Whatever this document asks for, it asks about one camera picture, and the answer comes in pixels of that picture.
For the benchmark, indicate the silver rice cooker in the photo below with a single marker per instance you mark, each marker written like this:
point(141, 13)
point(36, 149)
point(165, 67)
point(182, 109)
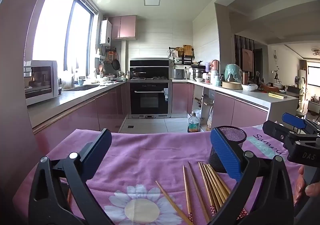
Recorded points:
point(178, 74)

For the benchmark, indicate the beige round basin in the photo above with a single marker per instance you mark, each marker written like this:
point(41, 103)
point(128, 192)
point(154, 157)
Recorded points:
point(231, 85)

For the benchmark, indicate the pink base cabinets with sink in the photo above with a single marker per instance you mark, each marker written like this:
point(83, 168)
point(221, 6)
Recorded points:
point(75, 119)

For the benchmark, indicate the black range hood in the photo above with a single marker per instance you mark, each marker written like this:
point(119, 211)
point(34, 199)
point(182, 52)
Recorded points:
point(150, 63)

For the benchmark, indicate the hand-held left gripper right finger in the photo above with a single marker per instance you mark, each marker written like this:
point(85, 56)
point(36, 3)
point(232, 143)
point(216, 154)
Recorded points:
point(225, 152)

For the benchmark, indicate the cooking oil bottle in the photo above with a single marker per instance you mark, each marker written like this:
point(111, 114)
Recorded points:
point(193, 124)

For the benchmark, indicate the brown wall picture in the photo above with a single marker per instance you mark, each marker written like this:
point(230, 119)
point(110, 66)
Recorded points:
point(247, 61)

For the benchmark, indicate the white countertop oven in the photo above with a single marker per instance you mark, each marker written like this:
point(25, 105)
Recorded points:
point(40, 82)

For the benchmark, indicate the kitchen window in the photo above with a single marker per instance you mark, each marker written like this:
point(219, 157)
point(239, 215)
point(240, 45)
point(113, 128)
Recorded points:
point(55, 27)

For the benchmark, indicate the lilac small appliance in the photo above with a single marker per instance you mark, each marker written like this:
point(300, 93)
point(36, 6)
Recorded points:
point(208, 67)

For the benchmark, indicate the steel stock pot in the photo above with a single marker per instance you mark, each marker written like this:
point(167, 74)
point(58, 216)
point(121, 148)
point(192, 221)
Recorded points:
point(197, 74)

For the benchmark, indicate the black frying pan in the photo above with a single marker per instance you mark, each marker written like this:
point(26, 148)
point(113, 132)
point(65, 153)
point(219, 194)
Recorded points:
point(115, 64)

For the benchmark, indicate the white water heater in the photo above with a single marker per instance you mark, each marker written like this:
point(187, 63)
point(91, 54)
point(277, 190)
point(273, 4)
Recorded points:
point(105, 32)

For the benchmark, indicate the pink kettle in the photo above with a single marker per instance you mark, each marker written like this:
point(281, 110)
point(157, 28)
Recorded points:
point(215, 67)

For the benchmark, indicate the person's right hand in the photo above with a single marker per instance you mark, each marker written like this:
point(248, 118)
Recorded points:
point(312, 188)

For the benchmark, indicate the white bowl in plastic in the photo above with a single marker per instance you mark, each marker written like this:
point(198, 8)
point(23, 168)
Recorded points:
point(249, 87)

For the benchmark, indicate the bunch of wooden chopsticks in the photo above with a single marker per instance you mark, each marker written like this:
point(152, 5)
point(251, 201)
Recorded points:
point(213, 185)

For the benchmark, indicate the steel faucet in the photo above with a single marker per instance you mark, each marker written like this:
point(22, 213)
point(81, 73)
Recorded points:
point(73, 81)

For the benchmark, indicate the pink peninsula cabinets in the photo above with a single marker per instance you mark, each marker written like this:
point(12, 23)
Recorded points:
point(250, 114)

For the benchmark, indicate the yellow flat box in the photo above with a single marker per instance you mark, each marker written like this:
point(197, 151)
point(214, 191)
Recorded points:
point(278, 95)

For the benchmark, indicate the black mesh holder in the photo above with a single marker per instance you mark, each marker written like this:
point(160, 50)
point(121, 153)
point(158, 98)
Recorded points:
point(235, 137)

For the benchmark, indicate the wall clock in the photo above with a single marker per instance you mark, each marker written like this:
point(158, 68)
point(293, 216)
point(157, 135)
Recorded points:
point(275, 56)

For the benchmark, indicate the black built-in oven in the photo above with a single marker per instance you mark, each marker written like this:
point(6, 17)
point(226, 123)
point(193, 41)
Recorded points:
point(148, 99)

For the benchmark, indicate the pink floral tablecloth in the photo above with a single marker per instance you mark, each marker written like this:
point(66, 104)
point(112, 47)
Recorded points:
point(150, 154)

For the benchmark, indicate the steel sink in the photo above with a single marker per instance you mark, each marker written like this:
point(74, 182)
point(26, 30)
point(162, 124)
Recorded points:
point(82, 87)

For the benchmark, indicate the wooden cutting board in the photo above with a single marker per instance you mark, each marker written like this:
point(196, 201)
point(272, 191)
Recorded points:
point(188, 50)

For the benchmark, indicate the living room window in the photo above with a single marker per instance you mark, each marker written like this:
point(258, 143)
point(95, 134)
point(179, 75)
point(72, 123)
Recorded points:
point(314, 77)

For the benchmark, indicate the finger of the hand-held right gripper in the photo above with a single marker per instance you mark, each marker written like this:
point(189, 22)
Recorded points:
point(277, 131)
point(296, 121)

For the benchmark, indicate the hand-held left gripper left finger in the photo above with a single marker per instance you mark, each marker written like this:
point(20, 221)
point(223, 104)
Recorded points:
point(100, 147)

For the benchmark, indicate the pink wall cabinet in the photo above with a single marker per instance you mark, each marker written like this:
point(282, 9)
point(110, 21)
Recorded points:
point(122, 27)

